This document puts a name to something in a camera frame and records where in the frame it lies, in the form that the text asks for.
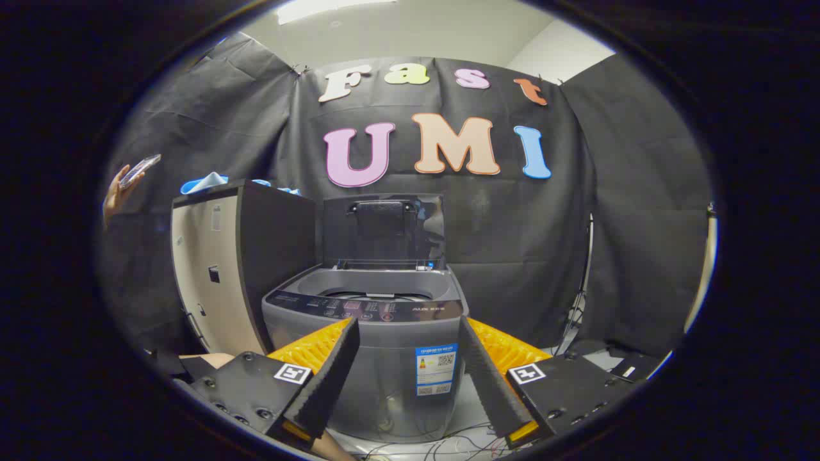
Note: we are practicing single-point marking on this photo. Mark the gray washing machine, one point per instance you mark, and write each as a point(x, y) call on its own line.
point(391, 384)

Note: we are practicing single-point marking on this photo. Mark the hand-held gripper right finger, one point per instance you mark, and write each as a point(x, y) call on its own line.
point(487, 384)

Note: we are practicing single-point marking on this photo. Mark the black backdrop cloth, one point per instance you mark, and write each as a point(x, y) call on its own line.
point(512, 243)

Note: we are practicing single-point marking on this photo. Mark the light blue shirt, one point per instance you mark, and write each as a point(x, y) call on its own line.
point(205, 183)

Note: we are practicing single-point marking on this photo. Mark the beige and black cabinet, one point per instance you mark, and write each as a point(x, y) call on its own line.
point(275, 250)

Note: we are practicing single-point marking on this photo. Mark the black light stand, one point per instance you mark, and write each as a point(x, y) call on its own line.
point(580, 301)

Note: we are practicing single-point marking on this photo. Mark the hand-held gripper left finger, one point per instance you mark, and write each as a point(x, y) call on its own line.
point(327, 384)

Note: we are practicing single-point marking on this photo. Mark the white pole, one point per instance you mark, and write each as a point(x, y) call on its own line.
point(703, 269)

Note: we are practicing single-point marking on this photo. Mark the dark washing machine lid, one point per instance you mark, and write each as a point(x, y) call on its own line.
point(384, 237)

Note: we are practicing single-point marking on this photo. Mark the ceiling light panel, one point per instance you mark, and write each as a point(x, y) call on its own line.
point(320, 8)

